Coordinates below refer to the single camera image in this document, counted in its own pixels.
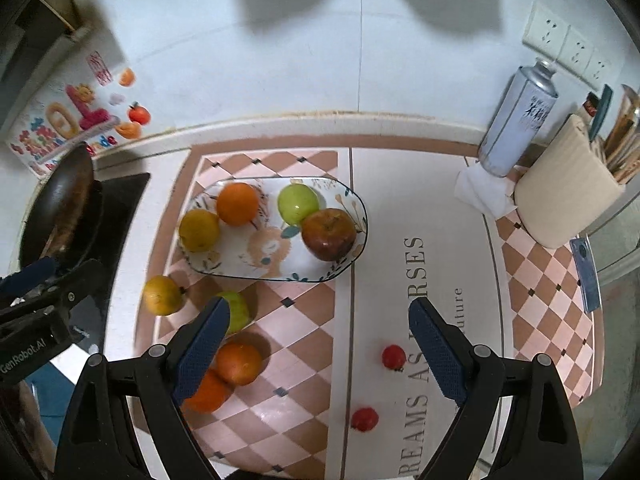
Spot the silver spray can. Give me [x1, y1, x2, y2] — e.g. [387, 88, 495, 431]
[477, 57, 559, 178]

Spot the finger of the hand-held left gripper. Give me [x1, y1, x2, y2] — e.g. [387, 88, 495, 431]
[0, 259, 108, 329]
[0, 259, 58, 302]

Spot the white paper tissue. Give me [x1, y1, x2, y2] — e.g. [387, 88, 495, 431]
[453, 162, 521, 218]

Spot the dark red apple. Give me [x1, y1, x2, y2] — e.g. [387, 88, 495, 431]
[301, 208, 358, 262]

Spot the blue rectangular card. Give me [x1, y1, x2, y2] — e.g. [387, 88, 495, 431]
[570, 237, 603, 313]

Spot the dark green handled utensil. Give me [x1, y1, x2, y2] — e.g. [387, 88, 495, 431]
[587, 84, 614, 143]

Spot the white wall socket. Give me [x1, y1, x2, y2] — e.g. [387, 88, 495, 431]
[560, 27, 596, 73]
[586, 46, 618, 88]
[522, 1, 571, 58]

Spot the green apple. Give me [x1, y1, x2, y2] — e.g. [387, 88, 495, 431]
[277, 183, 321, 227]
[215, 291, 251, 336]

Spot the diamond patterned counter mat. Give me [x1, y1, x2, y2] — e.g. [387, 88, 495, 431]
[132, 145, 606, 480]

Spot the orange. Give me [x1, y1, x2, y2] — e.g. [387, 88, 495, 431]
[182, 369, 233, 413]
[215, 342, 264, 386]
[216, 182, 260, 226]

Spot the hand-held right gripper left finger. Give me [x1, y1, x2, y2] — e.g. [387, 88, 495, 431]
[54, 296, 232, 480]

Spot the colourful festive wall sticker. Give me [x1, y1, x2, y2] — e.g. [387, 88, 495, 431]
[9, 52, 151, 178]

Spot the black glass gas stove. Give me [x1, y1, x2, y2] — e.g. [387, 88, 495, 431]
[20, 172, 151, 361]

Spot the bundle of wooden chopsticks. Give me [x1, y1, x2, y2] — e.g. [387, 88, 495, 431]
[600, 85, 640, 185]

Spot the yellow citrus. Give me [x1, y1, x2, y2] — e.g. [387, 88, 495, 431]
[179, 209, 221, 253]
[143, 275, 187, 317]

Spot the black frying pan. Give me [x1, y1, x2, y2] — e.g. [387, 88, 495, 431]
[19, 142, 96, 263]

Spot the oval floral ceramic plate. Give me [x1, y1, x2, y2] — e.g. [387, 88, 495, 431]
[177, 176, 370, 282]

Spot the beige ribbed utensil holder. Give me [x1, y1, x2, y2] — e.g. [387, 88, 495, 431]
[514, 112, 626, 251]

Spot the small red plum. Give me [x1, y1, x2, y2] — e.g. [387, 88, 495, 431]
[351, 406, 379, 432]
[382, 344, 407, 372]

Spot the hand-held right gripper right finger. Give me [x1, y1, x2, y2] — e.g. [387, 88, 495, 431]
[407, 296, 586, 480]

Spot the black range hood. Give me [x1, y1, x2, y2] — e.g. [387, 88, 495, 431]
[0, 0, 86, 126]

